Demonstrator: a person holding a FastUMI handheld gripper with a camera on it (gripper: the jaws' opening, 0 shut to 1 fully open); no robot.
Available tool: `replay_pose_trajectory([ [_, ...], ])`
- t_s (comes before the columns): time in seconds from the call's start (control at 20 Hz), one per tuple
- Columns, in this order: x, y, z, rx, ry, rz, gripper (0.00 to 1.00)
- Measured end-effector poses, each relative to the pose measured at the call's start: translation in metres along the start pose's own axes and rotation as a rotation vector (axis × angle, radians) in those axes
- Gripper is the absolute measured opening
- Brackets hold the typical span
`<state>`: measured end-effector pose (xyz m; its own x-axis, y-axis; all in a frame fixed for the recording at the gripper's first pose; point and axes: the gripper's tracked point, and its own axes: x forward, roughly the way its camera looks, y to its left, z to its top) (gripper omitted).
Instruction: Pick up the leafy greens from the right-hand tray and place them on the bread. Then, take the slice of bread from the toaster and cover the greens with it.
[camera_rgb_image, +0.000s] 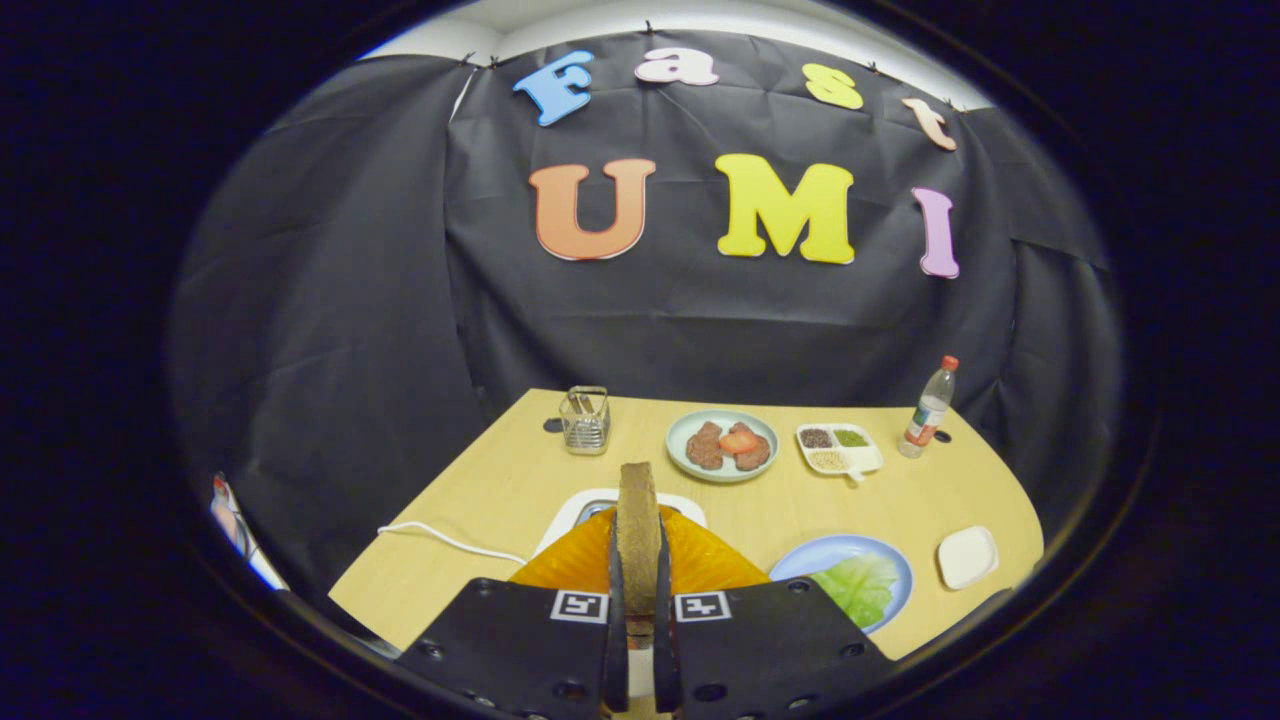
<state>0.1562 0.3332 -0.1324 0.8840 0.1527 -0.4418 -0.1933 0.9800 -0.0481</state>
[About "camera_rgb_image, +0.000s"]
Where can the light blue plate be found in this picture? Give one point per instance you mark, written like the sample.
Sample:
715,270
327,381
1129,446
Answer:
800,560

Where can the red tomato slice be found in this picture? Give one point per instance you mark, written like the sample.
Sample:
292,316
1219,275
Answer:
738,441

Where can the brown meat piece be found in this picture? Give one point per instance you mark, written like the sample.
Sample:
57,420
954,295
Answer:
755,455
705,447

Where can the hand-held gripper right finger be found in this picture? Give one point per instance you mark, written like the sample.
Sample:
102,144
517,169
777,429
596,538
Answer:
770,645

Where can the clear bottle red cap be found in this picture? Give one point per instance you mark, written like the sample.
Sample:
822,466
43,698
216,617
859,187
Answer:
928,410

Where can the pale green plate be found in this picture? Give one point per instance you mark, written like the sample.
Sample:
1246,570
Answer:
680,430

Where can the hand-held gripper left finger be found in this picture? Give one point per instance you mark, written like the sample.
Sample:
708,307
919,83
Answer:
520,645

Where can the black backdrop cloth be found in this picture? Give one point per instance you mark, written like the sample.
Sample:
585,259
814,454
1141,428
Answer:
350,350

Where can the small white square plate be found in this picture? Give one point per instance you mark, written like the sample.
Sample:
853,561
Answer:
967,557

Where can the green lettuce leaf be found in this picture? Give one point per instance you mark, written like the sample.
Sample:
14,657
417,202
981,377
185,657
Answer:
860,590

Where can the white red blue object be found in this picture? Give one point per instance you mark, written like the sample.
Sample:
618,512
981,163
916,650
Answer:
235,520

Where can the white toaster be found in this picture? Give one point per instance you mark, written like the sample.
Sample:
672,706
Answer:
570,515

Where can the white divided seasoning tray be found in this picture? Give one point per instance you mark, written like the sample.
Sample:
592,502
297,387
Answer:
868,458

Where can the brown toast slice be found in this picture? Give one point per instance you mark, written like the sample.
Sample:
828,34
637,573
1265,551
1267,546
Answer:
638,540

